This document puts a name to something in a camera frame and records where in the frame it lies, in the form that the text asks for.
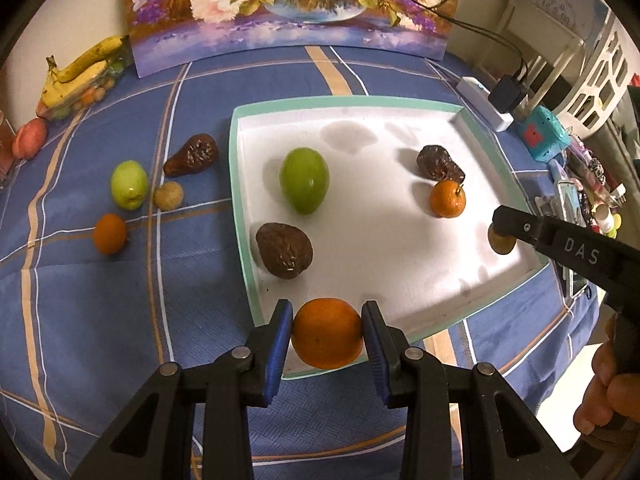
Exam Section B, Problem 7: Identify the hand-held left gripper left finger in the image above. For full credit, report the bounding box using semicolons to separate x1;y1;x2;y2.
72;299;294;480

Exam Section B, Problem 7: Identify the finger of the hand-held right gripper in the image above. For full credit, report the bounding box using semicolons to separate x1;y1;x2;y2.
492;204;552;252

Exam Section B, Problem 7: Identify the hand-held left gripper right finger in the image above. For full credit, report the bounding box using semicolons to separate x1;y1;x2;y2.
361;300;581;480

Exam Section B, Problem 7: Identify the small tan longan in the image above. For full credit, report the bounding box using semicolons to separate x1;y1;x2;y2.
153;182;184;211
488;225;516;256

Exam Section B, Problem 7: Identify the orange mandarin with stem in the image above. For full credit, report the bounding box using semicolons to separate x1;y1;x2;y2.
429;180;467;219

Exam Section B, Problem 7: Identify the dark brown avocado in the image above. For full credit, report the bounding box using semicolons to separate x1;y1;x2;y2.
255;222;314;279
416;144;466;184
163;133;220;178

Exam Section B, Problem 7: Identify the white tray with teal rim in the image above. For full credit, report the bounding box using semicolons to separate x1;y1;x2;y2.
228;95;550;380

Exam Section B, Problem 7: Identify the person's right hand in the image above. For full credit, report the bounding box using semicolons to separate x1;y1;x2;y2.
574;317;640;440

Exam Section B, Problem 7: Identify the teal plastic device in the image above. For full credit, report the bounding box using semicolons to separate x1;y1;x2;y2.
517;106;571;163

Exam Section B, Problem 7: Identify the white power strip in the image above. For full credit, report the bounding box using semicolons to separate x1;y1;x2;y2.
457;76;515;132

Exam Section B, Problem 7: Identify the black charger adapter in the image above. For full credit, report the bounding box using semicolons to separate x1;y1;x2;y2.
487;75;529;114

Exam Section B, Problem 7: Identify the white plastic chair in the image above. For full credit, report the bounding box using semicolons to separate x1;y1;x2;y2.
565;10;632;133

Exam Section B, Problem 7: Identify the small round green apple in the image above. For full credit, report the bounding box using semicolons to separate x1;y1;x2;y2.
110;160;150;211

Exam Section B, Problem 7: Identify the large red peach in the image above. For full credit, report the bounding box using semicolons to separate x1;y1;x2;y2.
12;117;49;161

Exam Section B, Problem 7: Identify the flower painting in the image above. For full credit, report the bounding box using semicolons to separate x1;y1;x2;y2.
122;0;463;79

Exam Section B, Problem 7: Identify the yellow banana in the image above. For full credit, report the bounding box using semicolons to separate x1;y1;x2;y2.
37;60;110;111
47;35;130;83

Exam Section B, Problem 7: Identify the black cable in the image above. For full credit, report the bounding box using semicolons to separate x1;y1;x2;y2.
401;0;529;83

